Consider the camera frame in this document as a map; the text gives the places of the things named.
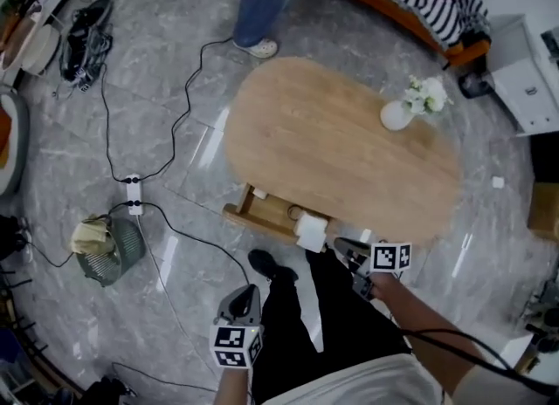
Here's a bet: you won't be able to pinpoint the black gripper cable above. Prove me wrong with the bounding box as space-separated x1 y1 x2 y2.
399 327 559 397

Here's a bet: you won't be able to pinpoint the round beige stool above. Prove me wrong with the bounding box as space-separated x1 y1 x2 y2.
18 23 62 76

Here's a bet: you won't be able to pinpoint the wooden box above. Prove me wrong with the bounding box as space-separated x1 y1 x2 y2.
527 182 559 233

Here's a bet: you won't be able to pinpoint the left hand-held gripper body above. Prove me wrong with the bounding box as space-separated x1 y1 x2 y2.
209 284 266 370

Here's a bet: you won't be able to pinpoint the beige cloth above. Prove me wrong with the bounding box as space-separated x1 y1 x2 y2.
70 217 111 257

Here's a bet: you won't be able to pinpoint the black white striped blanket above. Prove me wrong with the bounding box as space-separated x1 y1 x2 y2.
300 0 491 49

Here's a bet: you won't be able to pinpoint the person's black shoe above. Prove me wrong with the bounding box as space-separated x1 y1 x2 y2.
247 249 300 283

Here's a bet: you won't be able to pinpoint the small black object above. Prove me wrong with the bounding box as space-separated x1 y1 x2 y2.
458 72 495 100

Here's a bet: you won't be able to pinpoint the orange sofa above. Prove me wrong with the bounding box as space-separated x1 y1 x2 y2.
294 0 492 67

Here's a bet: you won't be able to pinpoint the long black power cable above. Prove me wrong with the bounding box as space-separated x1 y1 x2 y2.
100 35 236 184

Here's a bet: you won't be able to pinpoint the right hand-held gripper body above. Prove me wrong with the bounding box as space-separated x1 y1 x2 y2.
345 242 413 302

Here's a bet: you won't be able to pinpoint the green slatted basket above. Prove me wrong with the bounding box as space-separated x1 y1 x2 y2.
75 216 147 288

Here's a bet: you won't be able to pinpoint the pile of black gear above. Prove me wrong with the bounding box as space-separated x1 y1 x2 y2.
52 0 115 99

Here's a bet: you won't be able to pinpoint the white tissue roll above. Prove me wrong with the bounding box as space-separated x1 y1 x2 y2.
295 213 332 253

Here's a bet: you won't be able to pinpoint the wooden drawer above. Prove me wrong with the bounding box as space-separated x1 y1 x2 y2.
222 182 338 245

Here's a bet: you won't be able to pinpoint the white power strip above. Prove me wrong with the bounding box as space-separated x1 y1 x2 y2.
126 173 144 216

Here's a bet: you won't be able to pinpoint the person's left forearm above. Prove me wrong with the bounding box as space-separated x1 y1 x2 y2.
217 364 255 405

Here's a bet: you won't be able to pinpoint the person's right forearm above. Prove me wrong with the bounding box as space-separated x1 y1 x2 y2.
369 271 482 396

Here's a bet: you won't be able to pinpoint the thin black floor cable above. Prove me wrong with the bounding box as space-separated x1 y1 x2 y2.
110 360 220 395

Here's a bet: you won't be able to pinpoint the grey armchair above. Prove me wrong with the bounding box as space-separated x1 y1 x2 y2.
0 92 31 197

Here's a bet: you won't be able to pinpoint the person's black trousers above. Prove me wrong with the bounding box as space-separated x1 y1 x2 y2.
250 247 414 405

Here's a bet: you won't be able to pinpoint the wooden table top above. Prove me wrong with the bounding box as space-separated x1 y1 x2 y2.
223 56 465 248

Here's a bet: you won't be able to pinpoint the white vase with white flowers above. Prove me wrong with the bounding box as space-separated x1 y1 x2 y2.
379 74 454 133

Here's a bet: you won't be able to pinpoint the white cabinet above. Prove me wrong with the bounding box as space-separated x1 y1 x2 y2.
486 14 559 139

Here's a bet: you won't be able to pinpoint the person's white shirt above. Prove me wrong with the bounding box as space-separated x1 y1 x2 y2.
260 352 445 405

